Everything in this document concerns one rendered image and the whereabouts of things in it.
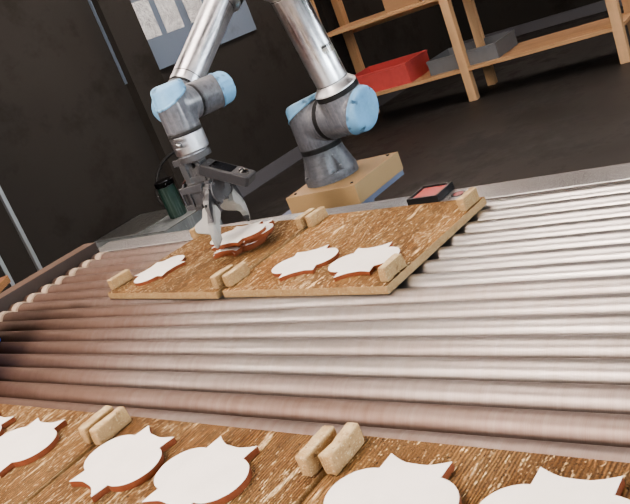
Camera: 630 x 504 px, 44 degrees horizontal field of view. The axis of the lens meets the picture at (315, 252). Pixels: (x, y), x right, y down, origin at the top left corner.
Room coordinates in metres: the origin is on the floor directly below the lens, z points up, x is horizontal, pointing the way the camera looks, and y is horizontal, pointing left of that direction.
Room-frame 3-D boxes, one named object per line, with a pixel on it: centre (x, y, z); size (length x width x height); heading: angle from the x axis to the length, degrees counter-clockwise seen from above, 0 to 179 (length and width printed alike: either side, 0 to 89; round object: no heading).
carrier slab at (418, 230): (1.43, -0.07, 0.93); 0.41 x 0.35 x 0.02; 44
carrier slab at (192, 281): (1.73, 0.22, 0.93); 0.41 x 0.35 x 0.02; 42
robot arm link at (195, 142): (1.67, 0.16, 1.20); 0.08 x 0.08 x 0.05
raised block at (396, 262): (1.19, -0.11, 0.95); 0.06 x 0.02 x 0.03; 134
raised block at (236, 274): (1.47, 0.16, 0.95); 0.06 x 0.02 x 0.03; 134
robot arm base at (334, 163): (2.10, -0.12, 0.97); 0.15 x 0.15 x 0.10
